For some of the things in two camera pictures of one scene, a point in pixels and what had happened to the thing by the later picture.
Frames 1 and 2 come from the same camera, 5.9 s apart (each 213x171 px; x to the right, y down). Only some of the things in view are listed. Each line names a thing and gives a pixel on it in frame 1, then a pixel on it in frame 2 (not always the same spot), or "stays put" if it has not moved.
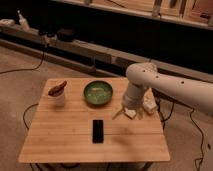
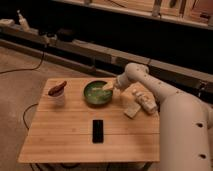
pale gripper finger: [118, 113] → [109, 85]
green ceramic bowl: [98, 92] stays put
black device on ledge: [66, 34] stays put
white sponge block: [131, 112] stays put
